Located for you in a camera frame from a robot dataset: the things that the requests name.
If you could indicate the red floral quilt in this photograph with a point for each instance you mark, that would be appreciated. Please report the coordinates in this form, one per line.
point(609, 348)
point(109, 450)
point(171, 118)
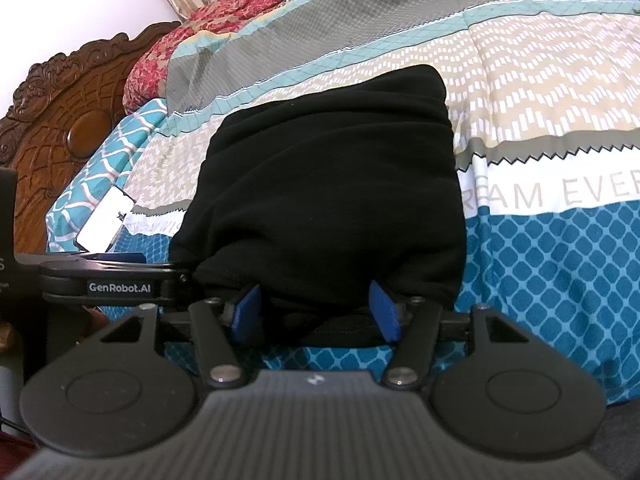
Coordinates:
point(147, 79)

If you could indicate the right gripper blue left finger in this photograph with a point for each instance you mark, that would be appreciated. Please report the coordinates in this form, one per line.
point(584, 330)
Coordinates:
point(245, 314)

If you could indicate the black pants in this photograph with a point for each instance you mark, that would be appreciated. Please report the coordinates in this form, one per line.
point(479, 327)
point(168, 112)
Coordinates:
point(313, 200)

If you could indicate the patterned striped bedsheet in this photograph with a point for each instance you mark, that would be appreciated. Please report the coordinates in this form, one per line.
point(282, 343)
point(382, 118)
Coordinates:
point(543, 96)

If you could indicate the carved wooden headboard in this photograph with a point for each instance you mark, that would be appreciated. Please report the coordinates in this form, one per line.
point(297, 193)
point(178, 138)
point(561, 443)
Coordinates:
point(60, 114)

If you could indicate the smartphone with lit screen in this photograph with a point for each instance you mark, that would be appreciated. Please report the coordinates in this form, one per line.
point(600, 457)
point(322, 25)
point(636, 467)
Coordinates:
point(104, 223)

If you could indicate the person's left hand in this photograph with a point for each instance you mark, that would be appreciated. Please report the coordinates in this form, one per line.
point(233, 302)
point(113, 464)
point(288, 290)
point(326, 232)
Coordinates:
point(98, 319)

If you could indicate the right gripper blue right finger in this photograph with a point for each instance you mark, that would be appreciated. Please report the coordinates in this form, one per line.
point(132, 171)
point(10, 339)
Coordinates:
point(384, 312)

